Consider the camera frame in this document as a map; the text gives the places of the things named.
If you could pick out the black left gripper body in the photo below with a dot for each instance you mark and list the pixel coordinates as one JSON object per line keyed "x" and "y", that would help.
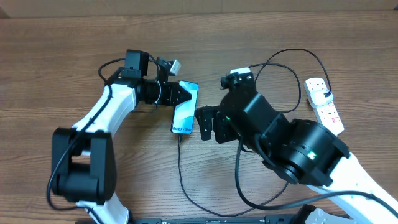
{"x": 165, "y": 96}

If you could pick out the black smartphone lit screen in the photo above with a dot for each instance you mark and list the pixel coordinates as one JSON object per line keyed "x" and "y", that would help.
{"x": 184, "y": 113}

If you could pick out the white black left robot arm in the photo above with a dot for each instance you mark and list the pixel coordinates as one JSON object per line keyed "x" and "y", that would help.
{"x": 83, "y": 161}

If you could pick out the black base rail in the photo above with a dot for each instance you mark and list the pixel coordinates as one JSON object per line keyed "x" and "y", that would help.
{"x": 267, "y": 219}

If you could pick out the white charger adapter plug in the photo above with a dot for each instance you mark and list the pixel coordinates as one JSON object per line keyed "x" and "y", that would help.
{"x": 320, "y": 98}

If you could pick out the white power strip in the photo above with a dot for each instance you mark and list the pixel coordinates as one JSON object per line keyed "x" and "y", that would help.
{"x": 326, "y": 115}

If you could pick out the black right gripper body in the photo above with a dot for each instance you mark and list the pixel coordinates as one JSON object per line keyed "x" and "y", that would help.
{"x": 222, "y": 131}

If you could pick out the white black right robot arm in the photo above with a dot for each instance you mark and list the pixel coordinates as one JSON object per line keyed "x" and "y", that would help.
{"x": 298, "y": 151}

